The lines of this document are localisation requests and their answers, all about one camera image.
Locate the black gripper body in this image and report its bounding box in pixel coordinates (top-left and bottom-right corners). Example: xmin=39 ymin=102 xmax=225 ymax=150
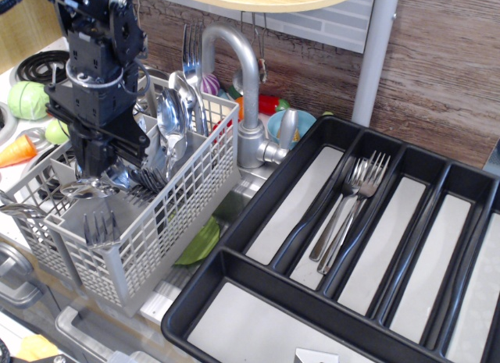
xmin=45 ymin=72 xmax=150 ymax=164

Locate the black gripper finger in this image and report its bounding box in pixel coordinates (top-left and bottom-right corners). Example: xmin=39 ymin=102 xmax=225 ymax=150
xmin=69 ymin=123 xmax=117 ymax=177

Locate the steel fork from basket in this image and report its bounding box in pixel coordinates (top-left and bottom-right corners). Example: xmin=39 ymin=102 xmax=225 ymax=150
xmin=102 ymin=165 xmax=130 ymax=191

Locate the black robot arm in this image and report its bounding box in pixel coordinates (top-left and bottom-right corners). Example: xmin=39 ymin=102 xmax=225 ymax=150
xmin=45 ymin=0 xmax=149 ymax=178

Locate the steel forks cluster in basket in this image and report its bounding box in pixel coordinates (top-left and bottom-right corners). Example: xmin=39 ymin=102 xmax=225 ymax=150
xmin=123 ymin=166 xmax=167 ymax=206

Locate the grey plastic cutlery basket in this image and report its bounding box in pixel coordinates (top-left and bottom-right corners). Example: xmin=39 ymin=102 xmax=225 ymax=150
xmin=7 ymin=94 xmax=240 ymax=316

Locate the steel fork front compartment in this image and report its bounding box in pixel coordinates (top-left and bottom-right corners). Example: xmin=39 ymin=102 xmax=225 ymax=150
xmin=83 ymin=210 xmax=121 ymax=249

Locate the steel spoon outside basket left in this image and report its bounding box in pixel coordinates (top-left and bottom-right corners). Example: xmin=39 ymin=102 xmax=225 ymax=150
xmin=1 ymin=203 xmax=47 ymax=219

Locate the tall upright steel fork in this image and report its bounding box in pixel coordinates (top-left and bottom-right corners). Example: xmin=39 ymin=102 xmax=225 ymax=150
xmin=182 ymin=23 xmax=209 ymax=137

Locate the steel fork in tray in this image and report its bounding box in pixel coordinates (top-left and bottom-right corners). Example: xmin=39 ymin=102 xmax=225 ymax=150
xmin=309 ymin=158 xmax=369 ymax=262
xmin=309 ymin=151 xmax=391 ymax=275

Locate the black cutlery tray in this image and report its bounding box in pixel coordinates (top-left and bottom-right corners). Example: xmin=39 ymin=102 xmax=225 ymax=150
xmin=161 ymin=116 xmax=499 ymax=362

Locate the large steel serving spoon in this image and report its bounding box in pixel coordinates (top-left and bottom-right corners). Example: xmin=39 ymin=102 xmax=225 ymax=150
xmin=74 ymin=162 xmax=101 ymax=187

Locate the light green toy fruit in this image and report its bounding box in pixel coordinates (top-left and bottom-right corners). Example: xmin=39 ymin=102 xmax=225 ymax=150
xmin=45 ymin=119 xmax=70 ymax=145

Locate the large steel spoon centre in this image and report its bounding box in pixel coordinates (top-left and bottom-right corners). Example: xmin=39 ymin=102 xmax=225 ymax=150
xmin=157 ymin=87 xmax=188 ymax=180

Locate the orange toy carrot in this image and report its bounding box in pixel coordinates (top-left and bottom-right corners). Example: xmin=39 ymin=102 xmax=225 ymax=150
xmin=1 ymin=134 xmax=38 ymax=168

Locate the black coil stove burner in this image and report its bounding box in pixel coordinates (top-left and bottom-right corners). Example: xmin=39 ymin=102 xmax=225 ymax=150
xmin=15 ymin=50 xmax=69 ymax=84

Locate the steel spoon behind centre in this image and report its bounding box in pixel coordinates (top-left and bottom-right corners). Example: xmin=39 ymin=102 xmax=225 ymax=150
xmin=168 ymin=70 xmax=198 ymax=131

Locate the green toy cabbage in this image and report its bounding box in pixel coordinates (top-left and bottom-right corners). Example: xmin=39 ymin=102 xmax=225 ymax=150
xmin=7 ymin=81 xmax=49 ymax=121

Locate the purple toy onion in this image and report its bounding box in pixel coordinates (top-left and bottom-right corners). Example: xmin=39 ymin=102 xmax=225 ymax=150
xmin=201 ymin=73 xmax=220 ymax=95

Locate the green toy leaf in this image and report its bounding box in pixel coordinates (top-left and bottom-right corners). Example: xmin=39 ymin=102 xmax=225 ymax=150
xmin=175 ymin=216 xmax=220 ymax=265

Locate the silver toy faucet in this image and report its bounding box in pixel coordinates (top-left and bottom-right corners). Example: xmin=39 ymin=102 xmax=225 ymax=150
xmin=202 ymin=22 xmax=298 ymax=169

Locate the red toy pepper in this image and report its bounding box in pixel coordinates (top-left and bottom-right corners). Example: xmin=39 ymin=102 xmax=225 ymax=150
xmin=259 ymin=94 xmax=290 ymax=116

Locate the light blue toy bowl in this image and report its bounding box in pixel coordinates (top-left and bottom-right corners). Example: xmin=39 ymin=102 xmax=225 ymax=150
xmin=267 ymin=110 xmax=316 ymax=149

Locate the yellow toy item bottom left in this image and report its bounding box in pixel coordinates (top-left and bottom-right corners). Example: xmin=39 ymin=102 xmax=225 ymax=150
xmin=11 ymin=334 xmax=59 ymax=362

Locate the hanging wire utensil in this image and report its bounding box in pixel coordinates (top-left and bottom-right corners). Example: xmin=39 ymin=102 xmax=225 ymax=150
xmin=240 ymin=11 xmax=268 ymax=84

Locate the white metal post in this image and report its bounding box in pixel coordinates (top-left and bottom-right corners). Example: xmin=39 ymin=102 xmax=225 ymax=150
xmin=351 ymin=0 xmax=398 ymax=127

